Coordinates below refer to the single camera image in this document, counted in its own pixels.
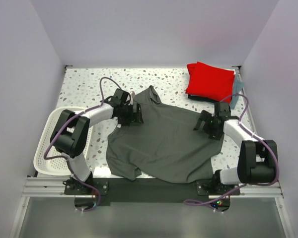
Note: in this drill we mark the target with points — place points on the folded light blue t shirt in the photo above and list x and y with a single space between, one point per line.
237 88

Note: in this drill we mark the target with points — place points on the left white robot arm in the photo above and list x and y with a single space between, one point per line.
97 114

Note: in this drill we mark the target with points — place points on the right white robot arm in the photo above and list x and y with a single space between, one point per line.
258 158

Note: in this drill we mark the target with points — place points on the folded red t shirt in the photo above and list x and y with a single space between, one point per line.
210 82

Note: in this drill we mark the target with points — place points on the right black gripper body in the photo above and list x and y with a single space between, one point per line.
209 125

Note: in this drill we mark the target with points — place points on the aluminium frame rail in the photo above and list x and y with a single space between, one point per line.
53 177

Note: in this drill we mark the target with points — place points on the grey t shirt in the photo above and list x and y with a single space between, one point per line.
165 146

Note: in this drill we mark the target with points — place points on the white plastic basket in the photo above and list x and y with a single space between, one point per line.
64 139

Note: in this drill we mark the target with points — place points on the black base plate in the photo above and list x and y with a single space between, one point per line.
105 191

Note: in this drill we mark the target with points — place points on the folded black t shirt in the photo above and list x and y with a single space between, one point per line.
201 99

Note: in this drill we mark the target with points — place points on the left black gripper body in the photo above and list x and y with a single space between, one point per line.
127 115

